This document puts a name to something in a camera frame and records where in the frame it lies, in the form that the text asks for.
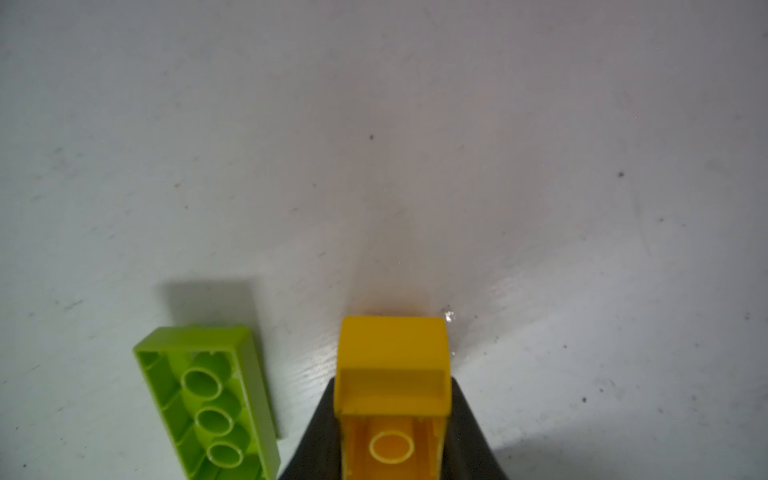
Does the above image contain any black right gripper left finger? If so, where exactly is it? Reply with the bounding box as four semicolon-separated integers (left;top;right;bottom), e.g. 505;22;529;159
278;378;342;480

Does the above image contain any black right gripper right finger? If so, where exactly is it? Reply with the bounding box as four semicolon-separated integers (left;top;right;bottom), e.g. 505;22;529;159
442;378;508;480

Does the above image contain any yellow lego brick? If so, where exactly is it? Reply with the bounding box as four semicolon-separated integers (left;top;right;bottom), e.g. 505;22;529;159
333;316;452;479

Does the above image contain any green lego brick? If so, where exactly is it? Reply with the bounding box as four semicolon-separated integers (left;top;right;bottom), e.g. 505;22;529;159
133;326;281;479

